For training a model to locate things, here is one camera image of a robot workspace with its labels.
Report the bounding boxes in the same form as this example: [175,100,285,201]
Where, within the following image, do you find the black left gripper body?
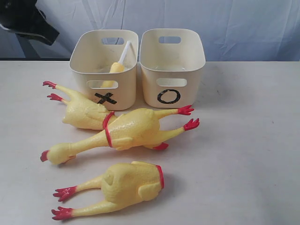
[0,0,45,35]

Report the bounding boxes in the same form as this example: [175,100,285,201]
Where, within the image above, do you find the broken chicken head and neck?
[100,41,131,89]

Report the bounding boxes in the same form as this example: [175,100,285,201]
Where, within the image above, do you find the yellow rubber chicken whole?
[40,105,200,165]

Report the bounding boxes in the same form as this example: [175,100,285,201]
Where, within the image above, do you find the headless yellow chicken body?
[52,161,165,220]

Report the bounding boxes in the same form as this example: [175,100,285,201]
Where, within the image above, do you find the cream bin marked X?
[70,30,139,110]

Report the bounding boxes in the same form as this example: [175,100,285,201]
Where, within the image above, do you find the yellow rubber chicken rear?
[43,81,119,130]

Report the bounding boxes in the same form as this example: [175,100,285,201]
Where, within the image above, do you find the cream bin marked O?
[140,29,206,108]

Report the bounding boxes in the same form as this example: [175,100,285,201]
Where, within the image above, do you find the blue-grey backdrop curtain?
[0,0,300,61]

